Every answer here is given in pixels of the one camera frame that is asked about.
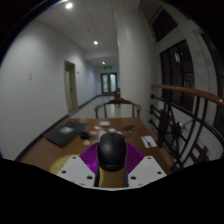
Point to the dark-framed large window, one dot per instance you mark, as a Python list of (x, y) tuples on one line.
[(180, 75)]

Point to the black computer mouse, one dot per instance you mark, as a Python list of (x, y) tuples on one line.
[(111, 151)]

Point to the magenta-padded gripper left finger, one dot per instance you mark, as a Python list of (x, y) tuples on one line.
[(77, 166)]

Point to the wood-topped black metal railing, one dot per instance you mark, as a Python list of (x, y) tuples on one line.
[(186, 110)]

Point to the green exit sign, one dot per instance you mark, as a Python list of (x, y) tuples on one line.
[(108, 67)]

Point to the glazed double door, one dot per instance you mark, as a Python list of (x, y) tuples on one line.
[(109, 83)]

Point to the dark bunch of keys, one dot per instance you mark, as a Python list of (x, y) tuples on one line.
[(128, 127)]

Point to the yellow round mouse pad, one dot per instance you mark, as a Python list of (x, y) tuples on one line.
[(61, 163)]

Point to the round ceiling lights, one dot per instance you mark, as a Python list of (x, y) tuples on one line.
[(69, 5)]

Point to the dark grey closed laptop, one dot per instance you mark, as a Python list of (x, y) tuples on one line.
[(65, 132)]

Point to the beige side door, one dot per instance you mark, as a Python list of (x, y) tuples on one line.
[(70, 87)]

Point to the white flat small box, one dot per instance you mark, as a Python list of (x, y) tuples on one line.
[(104, 123)]

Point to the white paper sheet with pen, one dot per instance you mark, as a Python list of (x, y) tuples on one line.
[(148, 141)]

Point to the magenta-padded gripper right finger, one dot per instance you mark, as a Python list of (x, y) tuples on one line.
[(146, 167)]

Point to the small black object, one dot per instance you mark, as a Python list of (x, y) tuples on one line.
[(84, 135)]

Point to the wooden armchair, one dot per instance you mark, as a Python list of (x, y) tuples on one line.
[(117, 102)]

